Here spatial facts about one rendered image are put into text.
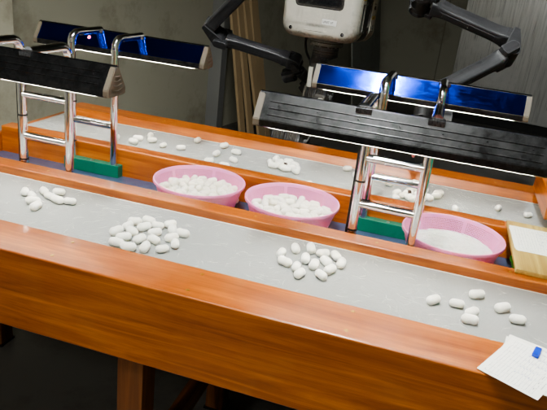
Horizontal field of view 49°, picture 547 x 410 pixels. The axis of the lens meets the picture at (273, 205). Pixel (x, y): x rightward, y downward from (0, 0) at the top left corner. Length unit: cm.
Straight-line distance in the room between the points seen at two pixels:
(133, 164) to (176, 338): 90
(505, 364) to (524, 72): 606
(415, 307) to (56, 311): 75
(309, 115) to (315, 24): 124
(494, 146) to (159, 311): 73
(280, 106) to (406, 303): 49
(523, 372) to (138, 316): 72
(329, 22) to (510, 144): 134
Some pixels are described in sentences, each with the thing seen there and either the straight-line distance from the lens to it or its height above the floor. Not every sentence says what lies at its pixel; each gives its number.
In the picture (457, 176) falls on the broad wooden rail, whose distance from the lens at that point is 217.
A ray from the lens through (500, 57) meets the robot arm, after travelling 235.
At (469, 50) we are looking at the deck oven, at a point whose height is 77.
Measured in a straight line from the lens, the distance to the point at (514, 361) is 117.
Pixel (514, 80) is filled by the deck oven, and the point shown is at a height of 54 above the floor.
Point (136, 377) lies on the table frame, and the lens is 134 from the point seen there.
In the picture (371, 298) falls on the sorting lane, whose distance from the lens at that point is 130.
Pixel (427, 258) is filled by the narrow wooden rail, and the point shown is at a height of 76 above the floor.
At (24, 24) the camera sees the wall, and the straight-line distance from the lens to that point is 363.
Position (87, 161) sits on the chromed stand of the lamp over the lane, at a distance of 206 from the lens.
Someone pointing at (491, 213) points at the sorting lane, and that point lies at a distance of 196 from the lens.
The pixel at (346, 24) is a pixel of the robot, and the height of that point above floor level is 119.
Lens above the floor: 136
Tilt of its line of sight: 21 degrees down
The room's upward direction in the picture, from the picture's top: 7 degrees clockwise
